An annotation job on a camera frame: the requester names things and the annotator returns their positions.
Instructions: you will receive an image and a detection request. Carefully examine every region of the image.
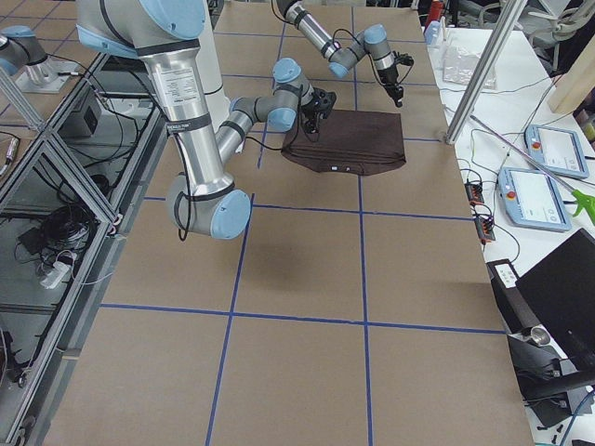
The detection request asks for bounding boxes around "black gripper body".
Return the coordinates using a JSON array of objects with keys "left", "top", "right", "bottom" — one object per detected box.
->
[
  {"left": 300, "top": 94, "right": 323, "bottom": 135},
  {"left": 377, "top": 67, "right": 403, "bottom": 96}
]

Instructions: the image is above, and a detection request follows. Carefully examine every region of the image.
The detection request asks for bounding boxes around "dark brown t-shirt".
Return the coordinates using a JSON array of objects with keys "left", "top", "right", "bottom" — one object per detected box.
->
[{"left": 282, "top": 110, "right": 406, "bottom": 176}]

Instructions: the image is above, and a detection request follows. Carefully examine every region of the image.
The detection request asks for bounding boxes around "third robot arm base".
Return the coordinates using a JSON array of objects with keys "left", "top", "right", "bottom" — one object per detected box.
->
[{"left": 1, "top": 25, "right": 80, "bottom": 94}]

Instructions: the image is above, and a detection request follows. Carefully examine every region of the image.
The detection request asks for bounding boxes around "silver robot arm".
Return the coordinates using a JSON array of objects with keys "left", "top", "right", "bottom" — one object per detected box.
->
[
  {"left": 273, "top": 1, "right": 413, "bottom": 108},
  {"left": 76, "top": 1, "right": 333, "bottom": 240}
]

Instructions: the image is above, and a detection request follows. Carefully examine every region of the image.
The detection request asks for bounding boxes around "near blue teach pendant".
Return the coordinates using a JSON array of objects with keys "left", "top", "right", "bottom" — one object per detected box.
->
[{"left": 497, "top": 167, "right": 572, "bottom": 232}]

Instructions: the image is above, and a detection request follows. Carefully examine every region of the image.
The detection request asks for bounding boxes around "blue teach pendant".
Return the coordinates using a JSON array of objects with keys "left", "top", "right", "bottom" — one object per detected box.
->
[
  {"left": 524, "top": 125, "right": 589, "bottom": 179},
  {"left": 497, "top": 167, "right": 572, "bottom": 232}
]

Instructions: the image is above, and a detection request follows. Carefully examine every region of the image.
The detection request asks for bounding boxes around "far blue teach pendant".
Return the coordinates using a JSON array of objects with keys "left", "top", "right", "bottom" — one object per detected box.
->
[{"left": 524, "top": 125, "right": 589, "bottom": 179}]

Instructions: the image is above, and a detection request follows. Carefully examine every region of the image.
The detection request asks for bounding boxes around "green grabber tool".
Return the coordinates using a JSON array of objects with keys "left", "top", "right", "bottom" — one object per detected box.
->
[{"left": 469, "top": 114, "right": 595, "bottom": 223}]

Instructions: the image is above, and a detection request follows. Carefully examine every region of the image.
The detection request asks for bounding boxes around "black monitor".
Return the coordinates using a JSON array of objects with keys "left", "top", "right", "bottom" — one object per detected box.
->
[{"left": 517, "top": 229, "right": 594, "bottom": 370}]

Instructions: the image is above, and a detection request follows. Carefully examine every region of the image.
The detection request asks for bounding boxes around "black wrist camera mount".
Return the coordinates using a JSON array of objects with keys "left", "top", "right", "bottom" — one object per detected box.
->
[
  {"left": 392, "top": 51, "right": 415, "bottom": 67},
  {"left": 313, "top": 88, "right": 337, "bottom": 119}
]

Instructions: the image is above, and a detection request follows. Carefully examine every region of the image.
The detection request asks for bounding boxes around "aluminium frame post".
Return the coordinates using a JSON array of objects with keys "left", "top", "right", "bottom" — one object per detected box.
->
[{"left": 444, "top": 0, "right": 527, "bottom": 144}]

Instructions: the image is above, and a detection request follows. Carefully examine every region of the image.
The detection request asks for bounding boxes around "aluminium frame cabinet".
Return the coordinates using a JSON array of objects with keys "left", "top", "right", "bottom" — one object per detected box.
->
[{"left": 1, "top": 56, "right": 165, "bottom": 445}]

